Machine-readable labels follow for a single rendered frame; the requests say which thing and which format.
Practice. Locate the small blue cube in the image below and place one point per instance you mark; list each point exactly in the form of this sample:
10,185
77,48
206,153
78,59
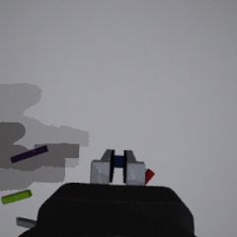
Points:
118,161

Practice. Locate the olive green rod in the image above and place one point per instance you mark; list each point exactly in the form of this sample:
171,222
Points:
16,197

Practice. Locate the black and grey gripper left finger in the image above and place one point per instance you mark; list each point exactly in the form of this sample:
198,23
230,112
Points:
100,169

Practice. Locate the grey rectangular block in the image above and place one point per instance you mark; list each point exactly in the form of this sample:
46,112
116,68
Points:
24,222

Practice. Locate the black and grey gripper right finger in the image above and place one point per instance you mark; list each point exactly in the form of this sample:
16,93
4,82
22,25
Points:
135,171

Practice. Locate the dark red rod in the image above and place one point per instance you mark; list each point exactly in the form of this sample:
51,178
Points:
148,175

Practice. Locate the purple rod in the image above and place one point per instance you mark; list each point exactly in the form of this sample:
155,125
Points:
29,154

